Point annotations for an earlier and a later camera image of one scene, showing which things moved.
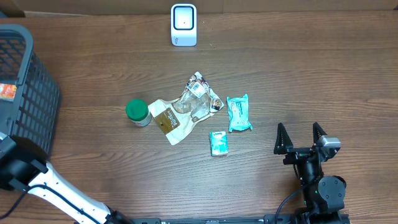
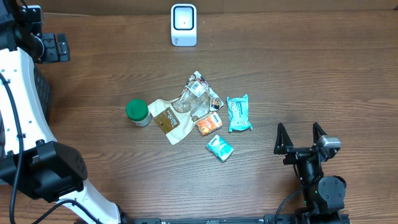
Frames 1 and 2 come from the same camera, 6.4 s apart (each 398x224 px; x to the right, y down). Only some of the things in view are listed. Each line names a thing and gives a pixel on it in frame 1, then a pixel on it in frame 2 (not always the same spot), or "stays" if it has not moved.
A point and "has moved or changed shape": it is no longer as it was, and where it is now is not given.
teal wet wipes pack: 238,113 stays
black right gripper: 284,146 stays
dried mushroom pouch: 176,119 stays
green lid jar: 138,112 stays
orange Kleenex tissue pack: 7,91 has moved or changed shape
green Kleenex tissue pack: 219,142 has moved or changed shape
